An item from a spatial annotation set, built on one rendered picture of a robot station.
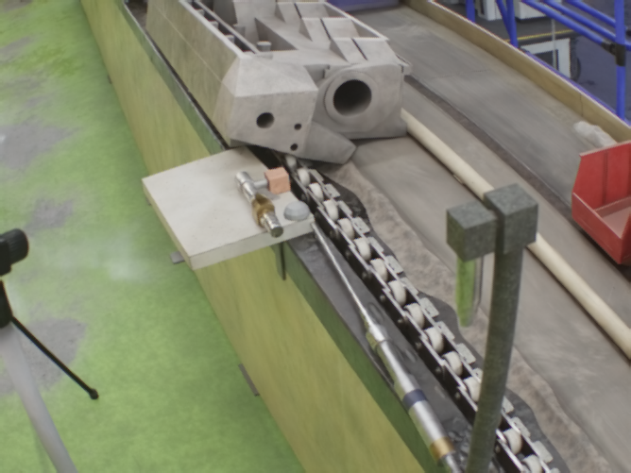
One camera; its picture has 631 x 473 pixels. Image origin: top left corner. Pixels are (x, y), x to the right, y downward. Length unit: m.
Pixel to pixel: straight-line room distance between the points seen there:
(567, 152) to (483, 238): 1.16
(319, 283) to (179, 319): 1.28
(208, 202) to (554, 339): 0.67
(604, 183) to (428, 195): 0.38
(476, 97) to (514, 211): 1.36
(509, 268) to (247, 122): 0.94
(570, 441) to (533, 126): 0.96
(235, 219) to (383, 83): 0.44
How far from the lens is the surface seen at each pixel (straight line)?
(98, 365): 2.47
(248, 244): 1.41
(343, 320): 1.26
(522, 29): 3.84
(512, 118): 1.90
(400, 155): 1.71
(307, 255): 1.40
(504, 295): 0.69
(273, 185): 1.50
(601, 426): 1.12
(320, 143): 1.63
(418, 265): 1.41
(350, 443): 1.44
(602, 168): 1.50
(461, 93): 2.00
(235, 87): 1.53
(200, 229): 1.44
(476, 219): 0.63
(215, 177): 1.59
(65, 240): 3.09
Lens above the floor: 1.56
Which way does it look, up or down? 33 degrees down
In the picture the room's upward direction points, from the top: 6 degrees counter-clockwise
